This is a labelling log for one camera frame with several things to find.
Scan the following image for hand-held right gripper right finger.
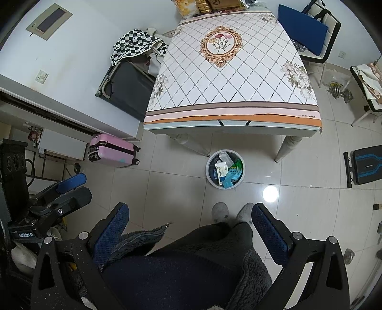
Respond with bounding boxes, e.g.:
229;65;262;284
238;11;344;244
251;203;351;310

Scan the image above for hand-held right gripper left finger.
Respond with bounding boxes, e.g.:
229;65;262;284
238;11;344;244
30;203;132;310

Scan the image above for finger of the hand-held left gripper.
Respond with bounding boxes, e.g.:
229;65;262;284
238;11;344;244
45;187;93;217
31;173;87;204

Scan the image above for blue-green plastic packet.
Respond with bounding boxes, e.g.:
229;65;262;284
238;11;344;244
223;172;240;189

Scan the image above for green medicine box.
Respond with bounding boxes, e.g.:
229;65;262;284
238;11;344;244
229;159;243;179

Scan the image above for white box with colour stripes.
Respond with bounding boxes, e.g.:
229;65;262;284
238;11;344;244
215;161;229;186

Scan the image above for white round trash bin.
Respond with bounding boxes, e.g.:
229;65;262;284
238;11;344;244
206;150;246;190

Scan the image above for grey slipper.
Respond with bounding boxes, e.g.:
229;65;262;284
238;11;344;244
236;203;255;224
211;202;230;223

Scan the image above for grey fleece jacket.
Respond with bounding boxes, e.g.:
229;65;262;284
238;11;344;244
74;222;272;310

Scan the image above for white flat panel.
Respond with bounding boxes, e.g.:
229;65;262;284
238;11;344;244
39;128;87;160

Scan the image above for person's legs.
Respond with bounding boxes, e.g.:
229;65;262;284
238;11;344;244
167;222;254;260

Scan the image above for pink suitcase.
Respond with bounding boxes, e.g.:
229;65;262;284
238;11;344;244
87;134;141;167

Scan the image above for black carved cabinet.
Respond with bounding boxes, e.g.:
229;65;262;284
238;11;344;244
0;139;30;194

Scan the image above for white table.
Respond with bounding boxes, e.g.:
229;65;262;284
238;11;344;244
144;119;323;163

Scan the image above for black folding case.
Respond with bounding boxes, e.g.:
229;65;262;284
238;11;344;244
95;60;156;122

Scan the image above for black and blue fitness bench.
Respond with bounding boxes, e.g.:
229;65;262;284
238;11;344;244
343;147;382;189

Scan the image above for black and white checkered cloth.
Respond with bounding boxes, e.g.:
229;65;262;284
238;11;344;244
111;29;168;66

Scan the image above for table with patterned tablecloth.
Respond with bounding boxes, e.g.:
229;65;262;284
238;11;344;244
143;10;323;132

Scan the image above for metal dumbbell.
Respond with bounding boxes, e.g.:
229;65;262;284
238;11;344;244
327;83;354;104

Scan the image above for chair with beige cloth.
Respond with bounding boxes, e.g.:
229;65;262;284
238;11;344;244
350;61;382;127

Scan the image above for snack packages on table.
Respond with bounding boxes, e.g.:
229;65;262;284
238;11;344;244
171;0;197;17

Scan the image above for blue seat cushion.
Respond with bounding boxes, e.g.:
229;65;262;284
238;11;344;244
277;4;328;57

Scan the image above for black framed chair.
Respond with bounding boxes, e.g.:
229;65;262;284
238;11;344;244
298;0;342;88

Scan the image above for gold box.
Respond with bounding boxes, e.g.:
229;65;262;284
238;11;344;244
195;0;214;13

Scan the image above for cardboard box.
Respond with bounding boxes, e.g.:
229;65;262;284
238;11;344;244
210;0;242;11

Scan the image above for wall panel cover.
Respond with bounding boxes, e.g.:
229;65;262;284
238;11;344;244
26;4;74;41

